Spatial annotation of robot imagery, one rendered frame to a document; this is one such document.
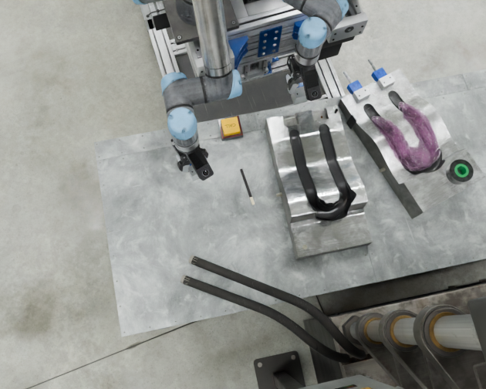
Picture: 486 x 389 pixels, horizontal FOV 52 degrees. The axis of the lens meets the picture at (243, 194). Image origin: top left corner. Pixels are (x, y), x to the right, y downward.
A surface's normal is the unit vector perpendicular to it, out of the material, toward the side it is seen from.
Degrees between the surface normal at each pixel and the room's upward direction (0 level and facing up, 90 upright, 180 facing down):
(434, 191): 0
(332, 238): 0
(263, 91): 0
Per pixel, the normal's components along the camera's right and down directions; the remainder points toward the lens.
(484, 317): -0.98, 0.19
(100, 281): 0.02, -0.25
